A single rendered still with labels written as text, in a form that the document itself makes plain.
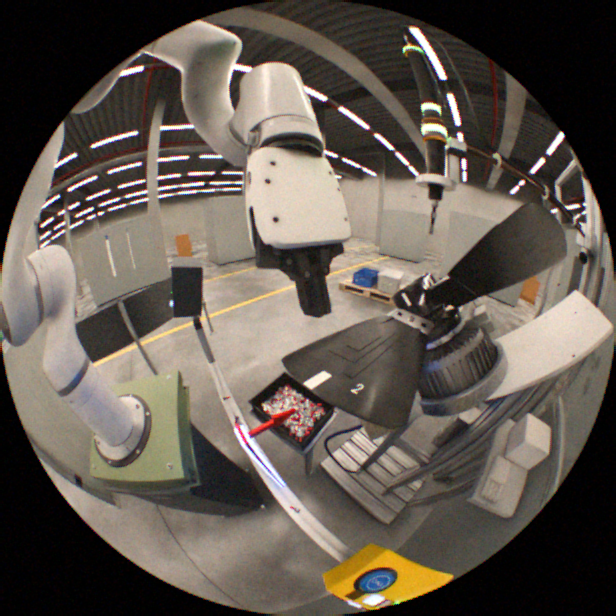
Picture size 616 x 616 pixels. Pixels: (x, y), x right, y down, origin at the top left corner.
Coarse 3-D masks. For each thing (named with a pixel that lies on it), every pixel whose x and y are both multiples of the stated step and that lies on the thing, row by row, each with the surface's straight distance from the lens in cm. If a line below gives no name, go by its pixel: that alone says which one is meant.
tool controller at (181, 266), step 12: (180, 264) 71; (192, 264) 72; (180, 276) 68; (192, 276) 68; (180, 288) 69; (192, 288) 69; (180, 300) 70; (192, 300) 70; (204, 300) 76; (180, 312) 72; (192, 312) 72
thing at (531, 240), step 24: (528, 216) 26; (552, 216) 29; (480, 240) 28; (504, 240) 29; (528, 240) 31; (552, 240) 35; (456, 264) 34; (480, 264) 34; (504, 264) 36; (528, 264) 38; (552, 264) 42; (480, 288) 41; (504, 288) 43
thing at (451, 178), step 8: (456, 144) 39; (464, 144) 40; (448, 152) 38; (456, 152) 37; (464, 152) 38; (448, 160) 37; (456, 160) 37; (448, 168) 37; (456, 168) 37; (424, 176) 33; (432, 176) 33; (440, 176) 33; (448, 176) 36; (456, 176) 36; (424, 184) 35; (440, 184) 34; (448, 184) 33
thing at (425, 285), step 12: (420, 276) 43; (432, 276) 46; (408, 288) 42; (420, 288) 42; (396, 300) 44; (420, 300) 42; (432, 300) 42; (420, 312) 42; (432, 312) 43; (444, 312) 46; (456, 312) 45; (444, 324) 42; (432, 336) 42
